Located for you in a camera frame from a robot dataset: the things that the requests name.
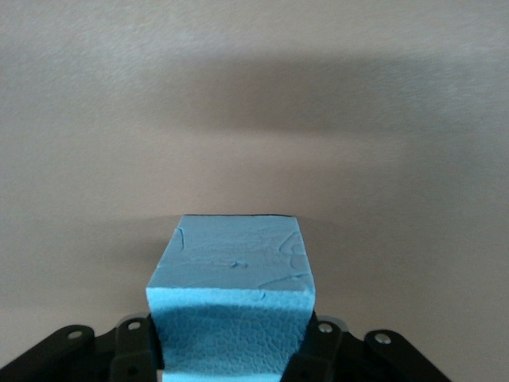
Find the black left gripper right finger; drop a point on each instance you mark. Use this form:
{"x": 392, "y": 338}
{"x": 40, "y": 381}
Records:
{"x": 330, "y": 354}

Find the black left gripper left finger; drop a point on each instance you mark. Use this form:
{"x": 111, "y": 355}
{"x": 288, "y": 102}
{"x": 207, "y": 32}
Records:
{"x": 131, "y": 350}

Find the light blue foam block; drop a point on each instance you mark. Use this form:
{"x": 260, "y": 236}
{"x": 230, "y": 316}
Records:
{"x": 238, "y": 258}

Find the brown table cover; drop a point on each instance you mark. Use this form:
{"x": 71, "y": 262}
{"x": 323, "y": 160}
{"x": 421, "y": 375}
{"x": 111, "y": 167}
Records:
{"x": 119, "y": 99}

